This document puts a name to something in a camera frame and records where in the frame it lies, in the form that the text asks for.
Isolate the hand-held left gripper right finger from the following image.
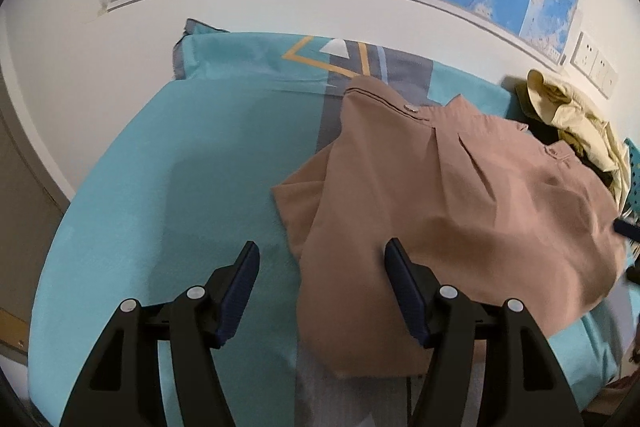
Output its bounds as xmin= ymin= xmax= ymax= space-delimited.
xmin=384 ymin=238 xmax=586 ymax=427

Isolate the cream yellow garment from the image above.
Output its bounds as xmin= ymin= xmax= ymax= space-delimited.
xmin=526 ymin=69 xmax=632 ymax=208

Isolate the white wall socket panel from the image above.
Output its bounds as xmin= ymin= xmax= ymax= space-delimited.
xmin=571 ymin=32 xmax=619 ymax=100

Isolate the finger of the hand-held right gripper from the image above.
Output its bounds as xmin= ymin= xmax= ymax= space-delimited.
xmin=613 ymin=218 xmax=640 ymax=240

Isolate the teal patterned pillow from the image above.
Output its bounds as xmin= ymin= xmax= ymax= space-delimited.
xmin=172 ymin=19 xmax=511 ymax=118

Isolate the teal perforated plastic basket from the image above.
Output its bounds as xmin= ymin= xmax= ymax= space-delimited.
xmin=623 ymin=138 xmax=640 ymax=212

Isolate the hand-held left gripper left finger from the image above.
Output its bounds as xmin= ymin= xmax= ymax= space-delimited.
xmin=59 ymin=241 xmax=261 ymax=427

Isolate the teal patterned bed sheet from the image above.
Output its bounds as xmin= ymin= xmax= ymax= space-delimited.
xmin=27 ymin=19 xmax=632 ymax=427

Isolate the pink zip jacket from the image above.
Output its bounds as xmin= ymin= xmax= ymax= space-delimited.
xmin=271 ymin=74 xmax=632 ymax=380

